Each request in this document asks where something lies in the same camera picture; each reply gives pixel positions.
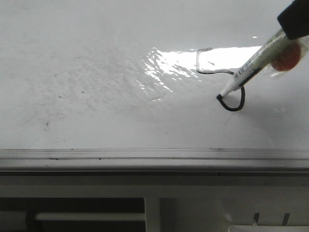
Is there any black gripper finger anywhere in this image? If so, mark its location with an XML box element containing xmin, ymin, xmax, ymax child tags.
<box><xmin>277</xmin><ymin>0</ymin><xmax>309</xmax><ymax>40</ymax></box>

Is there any white whiteboard marker pen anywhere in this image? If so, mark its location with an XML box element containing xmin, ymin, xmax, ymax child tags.
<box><xmin>217</xmin><ymin>29</ymin><xmax>298</xmax><ymax>99</ymax></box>

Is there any white tray with hooks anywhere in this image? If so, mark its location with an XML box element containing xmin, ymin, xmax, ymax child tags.
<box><xmin>228</xmin><ymin>213</ymin><xmax>309</xmax><ymax>232</ymax></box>

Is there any white horizontal rod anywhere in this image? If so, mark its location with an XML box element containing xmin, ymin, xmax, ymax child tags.
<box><xmin>0</xmin><ymin>210</ymin><xmax>147</xmax><ymax>229</ymax></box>

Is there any white whiteboard with aluminium frame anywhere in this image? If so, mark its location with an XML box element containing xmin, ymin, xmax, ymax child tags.
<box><xmin>0</xmin><ymin>0</ymin><xmax>309</xmax><ymax>173</ymax></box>

